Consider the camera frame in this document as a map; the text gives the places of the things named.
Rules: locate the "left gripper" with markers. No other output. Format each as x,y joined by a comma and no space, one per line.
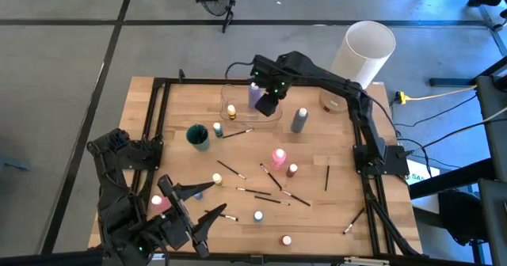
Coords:
170,191

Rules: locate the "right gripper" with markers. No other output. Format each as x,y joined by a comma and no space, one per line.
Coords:
269,105

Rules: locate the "tall lavender paint bottle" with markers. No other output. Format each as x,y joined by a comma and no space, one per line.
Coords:
253,97

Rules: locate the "small golden yellow paint bottle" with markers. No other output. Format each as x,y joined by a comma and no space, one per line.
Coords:
231,113

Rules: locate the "tall salmon pink paint bottle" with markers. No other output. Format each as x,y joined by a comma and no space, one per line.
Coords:
158,202

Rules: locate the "tall pink apple-label bottle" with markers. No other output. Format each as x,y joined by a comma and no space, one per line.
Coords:
277,161

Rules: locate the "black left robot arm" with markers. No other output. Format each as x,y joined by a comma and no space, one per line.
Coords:
119,202

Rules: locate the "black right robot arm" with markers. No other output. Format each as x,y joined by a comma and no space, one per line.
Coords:
368,131

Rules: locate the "tall grey paint bottle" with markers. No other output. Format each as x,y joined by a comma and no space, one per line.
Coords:
298,121

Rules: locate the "flat black paint brush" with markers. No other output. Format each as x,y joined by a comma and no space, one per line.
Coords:
231,218

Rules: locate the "small teal green paint bottle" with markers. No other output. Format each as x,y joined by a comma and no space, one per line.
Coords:
218,130

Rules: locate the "cerulean blue C825 paint bottle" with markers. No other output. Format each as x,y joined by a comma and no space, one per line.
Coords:
258,216

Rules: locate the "small dark red paint bottle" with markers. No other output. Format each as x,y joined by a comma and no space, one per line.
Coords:
291,172

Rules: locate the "small orange red paint bottle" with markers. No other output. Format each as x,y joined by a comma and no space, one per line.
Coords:
285,240

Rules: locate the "clear plastic bin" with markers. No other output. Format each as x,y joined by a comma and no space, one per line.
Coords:
237,99

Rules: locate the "teal plastic cup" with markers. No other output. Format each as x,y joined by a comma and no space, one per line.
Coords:
202,145

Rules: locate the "white shade table lamp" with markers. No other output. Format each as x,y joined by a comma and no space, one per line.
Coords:
362,60

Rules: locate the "white printed box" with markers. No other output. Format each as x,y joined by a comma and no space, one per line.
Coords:
421,175

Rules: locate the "black office chair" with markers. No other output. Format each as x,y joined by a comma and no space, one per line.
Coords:
461,216

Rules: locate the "grey wheeled stand base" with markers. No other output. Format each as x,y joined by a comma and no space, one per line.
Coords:
493,26

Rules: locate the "white frame bracket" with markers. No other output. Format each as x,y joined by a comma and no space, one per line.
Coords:
366,261

